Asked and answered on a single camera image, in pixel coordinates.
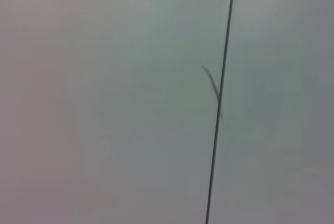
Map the thin dark curved strand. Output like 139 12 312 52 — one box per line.
201 64 224 123

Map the thin dark straight seam line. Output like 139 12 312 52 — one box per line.
205 0 237 224

